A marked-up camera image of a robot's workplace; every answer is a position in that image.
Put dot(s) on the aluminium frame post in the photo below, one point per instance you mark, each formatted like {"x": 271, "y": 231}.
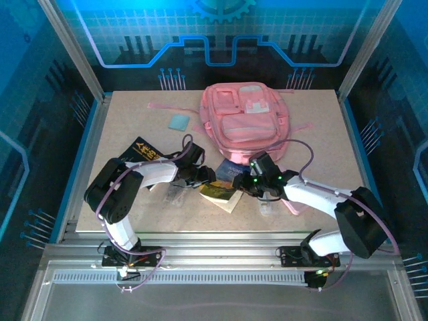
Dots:
{"x": 73, "y": 50}
{"x": 368, "y": 50}

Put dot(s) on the small glue stick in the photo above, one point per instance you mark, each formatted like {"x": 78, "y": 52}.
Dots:
{"x": 266, "y": 207}

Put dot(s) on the clear bag of black pens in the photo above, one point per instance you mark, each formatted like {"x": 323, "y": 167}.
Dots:
{"x": 174, "y": 195}

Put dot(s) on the pink student backpack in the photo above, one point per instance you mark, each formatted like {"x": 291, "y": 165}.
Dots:
{"x": 250, "y": 130}

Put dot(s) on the aluminium front rail beam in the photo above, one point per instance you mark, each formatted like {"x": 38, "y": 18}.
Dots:
{"x": 217, "y": 244}

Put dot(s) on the aluminium table side rail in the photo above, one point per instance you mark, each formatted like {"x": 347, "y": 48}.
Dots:
{"x": 352, "y": 133}
{"x": 95, "y": 133}

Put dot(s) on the light blue sticky note pad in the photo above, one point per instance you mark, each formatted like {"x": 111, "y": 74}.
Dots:
{"x": 179, "y": 122}

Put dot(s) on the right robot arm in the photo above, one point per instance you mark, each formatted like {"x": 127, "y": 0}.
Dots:
{"x": 314, "y": 194}

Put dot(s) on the pink pencil case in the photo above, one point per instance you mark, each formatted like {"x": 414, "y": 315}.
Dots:
{"x": 294, "y": 207}

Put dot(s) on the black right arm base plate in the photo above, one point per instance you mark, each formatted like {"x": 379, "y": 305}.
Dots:
{"x": 291, "y": 255}

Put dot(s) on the grey metal lower tray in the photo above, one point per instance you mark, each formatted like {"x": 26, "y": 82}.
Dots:
{"x": 217, "y": 301}

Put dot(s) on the black book with yellow print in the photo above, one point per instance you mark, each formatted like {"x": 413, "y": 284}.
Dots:
{"x": 140, "y": 150}

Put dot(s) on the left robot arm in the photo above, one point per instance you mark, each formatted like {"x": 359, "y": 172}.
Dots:
{"x": 157, "y": 172}

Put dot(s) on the small controller board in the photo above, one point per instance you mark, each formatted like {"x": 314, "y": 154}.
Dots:
{"x": 125, "y": 273}
{"x": 314, "y": 281}

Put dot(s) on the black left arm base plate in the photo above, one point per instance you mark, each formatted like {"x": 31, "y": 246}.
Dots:
{"x": 150, "y": 255}

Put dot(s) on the Animal Farm paperback book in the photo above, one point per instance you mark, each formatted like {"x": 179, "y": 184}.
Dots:
{"x": 217, "y": 194}

